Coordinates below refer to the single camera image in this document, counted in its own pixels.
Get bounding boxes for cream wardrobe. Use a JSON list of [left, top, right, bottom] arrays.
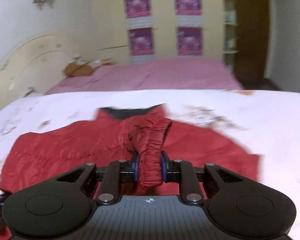
[[91, 0, 224, 64]]

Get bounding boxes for top right purple poster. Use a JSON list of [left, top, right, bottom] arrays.
[[174, 0, 202, 16]]

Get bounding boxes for brown wooden door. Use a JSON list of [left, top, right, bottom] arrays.
[[234, 0, 270, 85]]

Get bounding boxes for pink checked bed cover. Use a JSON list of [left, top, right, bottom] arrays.
[[45, 57, 243, 95]]

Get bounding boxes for top left purple poster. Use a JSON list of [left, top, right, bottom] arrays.
[[124, 0, 151, 19]]

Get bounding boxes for purple poster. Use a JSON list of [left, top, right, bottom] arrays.
[[174, 0, 202, 16], [124, 0, 151, 19], [177, 27, 203, 56], [128, 28, 154, 56]]

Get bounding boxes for red padded jacket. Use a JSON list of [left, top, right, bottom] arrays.
[[0, 105, 260, 196]]

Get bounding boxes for cream curved headboard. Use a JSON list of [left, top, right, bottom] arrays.
[[0, 35, 79, 110]]

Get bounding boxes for bottom right purple poster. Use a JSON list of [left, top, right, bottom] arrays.
[[177, 27, 203, 56]]

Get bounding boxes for white floral bed sheet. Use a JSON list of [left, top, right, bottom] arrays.
[[0, 89, 300, 239]]

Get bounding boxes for bottom left purple poster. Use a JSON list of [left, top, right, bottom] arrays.
[[128, 28, 154, 56]]

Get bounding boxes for cream corner shelf unit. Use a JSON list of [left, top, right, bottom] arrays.
[[223, 0, 238, 72]]

